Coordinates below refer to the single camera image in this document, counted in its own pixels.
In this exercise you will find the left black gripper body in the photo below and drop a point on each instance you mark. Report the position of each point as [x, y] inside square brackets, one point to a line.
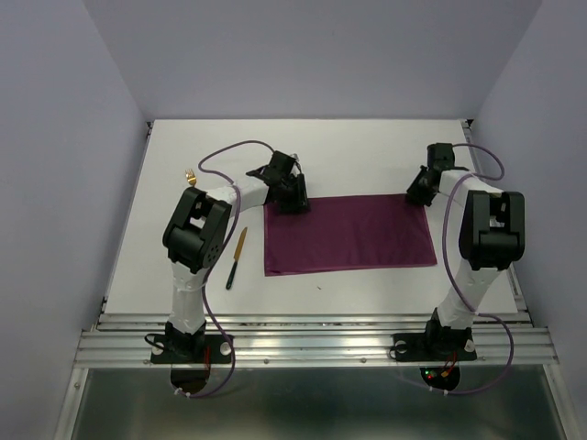
[285, 192]

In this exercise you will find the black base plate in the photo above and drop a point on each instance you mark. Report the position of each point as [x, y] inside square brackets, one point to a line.
[212, 349]
[413, 347]

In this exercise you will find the purple cloth napkin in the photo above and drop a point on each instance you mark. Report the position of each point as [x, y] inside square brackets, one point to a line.
[359, 232]

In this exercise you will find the gold fork dark handle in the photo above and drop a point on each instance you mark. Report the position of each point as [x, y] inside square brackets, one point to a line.
[190, 177]

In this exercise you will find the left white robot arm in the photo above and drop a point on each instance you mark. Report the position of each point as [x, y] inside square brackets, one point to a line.
[201, 225]

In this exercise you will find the gold knife dark handle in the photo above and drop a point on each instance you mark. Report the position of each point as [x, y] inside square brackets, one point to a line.
[236, 257]

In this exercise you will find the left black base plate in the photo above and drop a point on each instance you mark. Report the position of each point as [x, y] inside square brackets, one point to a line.
[212, 349]

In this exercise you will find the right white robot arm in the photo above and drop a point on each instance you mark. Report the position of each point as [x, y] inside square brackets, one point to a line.
[492, 236]

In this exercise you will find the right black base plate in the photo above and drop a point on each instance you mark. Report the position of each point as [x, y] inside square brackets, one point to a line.
[413, 347]

